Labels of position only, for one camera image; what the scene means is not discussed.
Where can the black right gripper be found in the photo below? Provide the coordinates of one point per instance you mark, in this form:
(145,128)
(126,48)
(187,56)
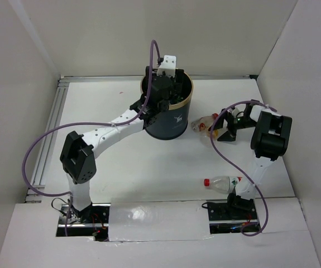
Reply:
(230,134)

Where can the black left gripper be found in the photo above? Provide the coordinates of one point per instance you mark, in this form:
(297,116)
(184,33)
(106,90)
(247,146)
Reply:
(178,80)

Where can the clear bottle red cap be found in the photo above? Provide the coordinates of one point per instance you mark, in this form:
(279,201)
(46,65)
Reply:
(203,123)

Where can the clear bottle yellow cap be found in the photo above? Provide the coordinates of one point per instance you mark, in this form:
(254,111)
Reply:
(205,137)

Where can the clear bottle red label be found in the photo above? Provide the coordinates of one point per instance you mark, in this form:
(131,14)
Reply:
(222,184)

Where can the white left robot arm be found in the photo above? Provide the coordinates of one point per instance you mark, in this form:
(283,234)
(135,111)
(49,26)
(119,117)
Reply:
(81,150)

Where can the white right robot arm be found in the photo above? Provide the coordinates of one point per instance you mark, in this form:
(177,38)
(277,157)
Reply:
(269,142)

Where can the dark bin with gold rim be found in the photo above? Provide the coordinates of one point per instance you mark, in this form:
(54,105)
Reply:
(169,124)

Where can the silver tape sheet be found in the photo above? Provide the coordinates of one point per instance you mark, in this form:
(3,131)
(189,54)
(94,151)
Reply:
(158,221)

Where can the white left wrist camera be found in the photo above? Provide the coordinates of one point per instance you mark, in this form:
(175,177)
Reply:
(167,66)

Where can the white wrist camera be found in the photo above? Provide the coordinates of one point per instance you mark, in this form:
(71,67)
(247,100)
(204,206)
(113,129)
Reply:
(167,66)
(235,112)

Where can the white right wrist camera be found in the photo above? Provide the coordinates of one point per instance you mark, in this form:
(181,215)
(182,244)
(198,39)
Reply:
(235,112)

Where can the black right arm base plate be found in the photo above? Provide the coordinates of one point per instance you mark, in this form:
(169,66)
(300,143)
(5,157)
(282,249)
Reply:
(225,219)

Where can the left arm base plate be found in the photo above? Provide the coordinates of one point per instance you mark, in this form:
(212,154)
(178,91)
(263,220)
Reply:
(94,226)

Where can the aluminium frame rail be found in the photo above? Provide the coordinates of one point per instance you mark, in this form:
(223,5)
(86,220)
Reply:
(38,180)

